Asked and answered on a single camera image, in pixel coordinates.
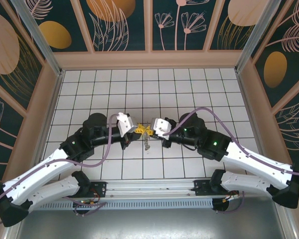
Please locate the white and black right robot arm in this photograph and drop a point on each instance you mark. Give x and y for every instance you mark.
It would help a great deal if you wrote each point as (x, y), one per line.
(251, 159)

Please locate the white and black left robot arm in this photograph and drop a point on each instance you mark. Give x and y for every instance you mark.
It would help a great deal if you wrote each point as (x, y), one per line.
(40, 174)

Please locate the grey metal sheet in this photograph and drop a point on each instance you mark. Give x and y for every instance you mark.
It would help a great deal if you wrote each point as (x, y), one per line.
(149, 224)

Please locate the aluminium side rail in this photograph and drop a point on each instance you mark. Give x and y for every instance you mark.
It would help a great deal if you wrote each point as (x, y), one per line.
(255, 124)
(58, 85)

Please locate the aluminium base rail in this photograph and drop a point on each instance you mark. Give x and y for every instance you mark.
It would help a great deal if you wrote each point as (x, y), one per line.
(152, 186)

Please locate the aluminium corner post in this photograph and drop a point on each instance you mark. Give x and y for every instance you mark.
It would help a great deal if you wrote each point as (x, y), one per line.
(256, 32)
(40, 39)

